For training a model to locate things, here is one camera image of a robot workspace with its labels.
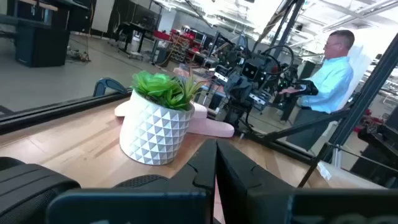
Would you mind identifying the black workshop table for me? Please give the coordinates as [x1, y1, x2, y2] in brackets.
[113, 21, 152, 60]

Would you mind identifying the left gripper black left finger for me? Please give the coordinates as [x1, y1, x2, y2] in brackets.
[45, 138, 218, 224]

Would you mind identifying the black cabinet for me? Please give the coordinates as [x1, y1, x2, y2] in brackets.
[14, 26, 72, 68]

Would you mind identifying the red tool rack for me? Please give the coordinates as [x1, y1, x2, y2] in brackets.
[154, 28, 206, 65]

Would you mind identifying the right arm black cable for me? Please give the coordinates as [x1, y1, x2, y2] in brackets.
[262, 44, 295, 76]

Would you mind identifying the succulent in white faceted pot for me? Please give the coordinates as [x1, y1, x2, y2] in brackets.
[119, 70, 206, 166]

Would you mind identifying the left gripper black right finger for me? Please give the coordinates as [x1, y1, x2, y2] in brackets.
[216, 139, 398, 224]

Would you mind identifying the person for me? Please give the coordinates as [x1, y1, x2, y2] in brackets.
[278, 29, 356, 152]

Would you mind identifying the pink slide sandal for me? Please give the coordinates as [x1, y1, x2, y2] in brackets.
[114, 99, 208, 121]
[185, 116, 236, 139]

